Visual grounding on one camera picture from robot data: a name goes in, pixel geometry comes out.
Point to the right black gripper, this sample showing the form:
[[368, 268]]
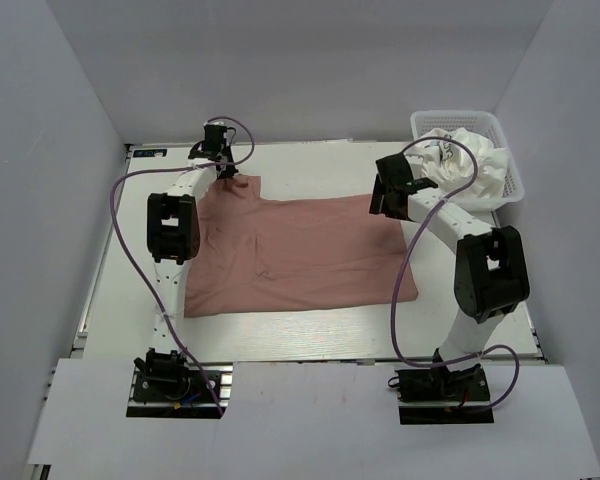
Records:
[[379, 192]]

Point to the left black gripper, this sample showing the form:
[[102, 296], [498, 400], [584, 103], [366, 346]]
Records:
[[230, 171]]

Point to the white printed t shirt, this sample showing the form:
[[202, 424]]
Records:
[[450, 166]]

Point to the pink t shirt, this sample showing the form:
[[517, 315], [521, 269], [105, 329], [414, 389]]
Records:
[[260, 255]]

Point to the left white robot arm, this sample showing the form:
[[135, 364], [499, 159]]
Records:
[[173, 230]]

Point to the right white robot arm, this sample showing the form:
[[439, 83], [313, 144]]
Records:
[[490, 274]]

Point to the blue label sticker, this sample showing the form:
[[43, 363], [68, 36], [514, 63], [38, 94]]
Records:
[[149, 153]]

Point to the white plastic basket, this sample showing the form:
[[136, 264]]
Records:
[[479, 122]]

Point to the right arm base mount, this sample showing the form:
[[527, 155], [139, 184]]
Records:
[[440, 397]]

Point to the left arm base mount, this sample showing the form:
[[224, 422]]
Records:
[[167, 386]]

